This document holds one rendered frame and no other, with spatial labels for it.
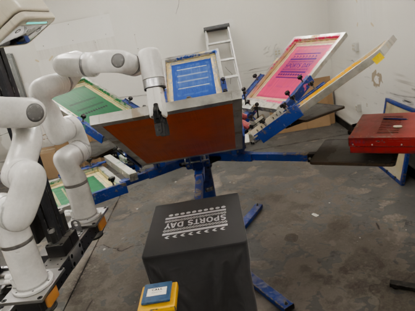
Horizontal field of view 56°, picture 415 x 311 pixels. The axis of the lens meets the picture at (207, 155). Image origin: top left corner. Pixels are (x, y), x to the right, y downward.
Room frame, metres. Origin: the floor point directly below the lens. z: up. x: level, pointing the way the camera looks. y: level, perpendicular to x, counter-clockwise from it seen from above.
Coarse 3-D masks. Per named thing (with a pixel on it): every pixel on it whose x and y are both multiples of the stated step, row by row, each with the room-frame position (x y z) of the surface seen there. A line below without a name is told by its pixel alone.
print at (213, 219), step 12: (168, 216) 1.74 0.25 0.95; (180, 216) 1.72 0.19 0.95; (192, 216) 1.69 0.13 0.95; (204, 216) 1.67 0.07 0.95; (216, 216) 1.65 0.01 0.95; (168, 228) 1.62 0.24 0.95; (180, 228) 1.59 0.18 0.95; (192, 228) 1.57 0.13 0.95; (204, 228) 1.55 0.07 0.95; (216, 228) 1.53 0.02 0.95
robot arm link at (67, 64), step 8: (56, 56) 1.45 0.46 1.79; (64, 56) 1.43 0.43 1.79; (72, 56) 1.42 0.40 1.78; (56, 64) 1.43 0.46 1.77; (64, 64) 1.41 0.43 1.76; (72, 64) 1.40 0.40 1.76; (56, 72) 1.44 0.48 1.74; (64, 72) 1.42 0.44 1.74; (72, 72) 1.41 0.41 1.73; (80, 72) 1.40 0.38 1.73; (72, 80) 1.55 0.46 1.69; (72, 88) 1.56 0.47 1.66
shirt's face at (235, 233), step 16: (160, 208) 1.85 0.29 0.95; (176, 208) 1.82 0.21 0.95; (192, 208) 1.78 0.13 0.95; (160, 224) 1.67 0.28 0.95; (240, 224) 1.53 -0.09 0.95; (160, 240) 1.52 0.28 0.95; (176, 240) 1.50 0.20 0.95; (192, 240) 1.47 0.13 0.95; (208, 240) 1.45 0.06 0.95; (224, 240) 1.42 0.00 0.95; (240, 240) 1.40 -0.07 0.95; (144, 256) 1.42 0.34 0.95
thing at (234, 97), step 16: (208, 96) 1.44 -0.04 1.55; (224, 96) 1.44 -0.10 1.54; (240, 96) 1.43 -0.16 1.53; (112, 112) 1.47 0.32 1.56; (128, 112) 1.46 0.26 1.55; (144, 112) 1.45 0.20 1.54; (176, 112) 1.46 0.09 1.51; (240, 112) 1.56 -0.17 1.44; (96, 128) 1.49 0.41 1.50; (240, 128) 1.75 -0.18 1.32; (240, 144) 2.00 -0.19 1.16
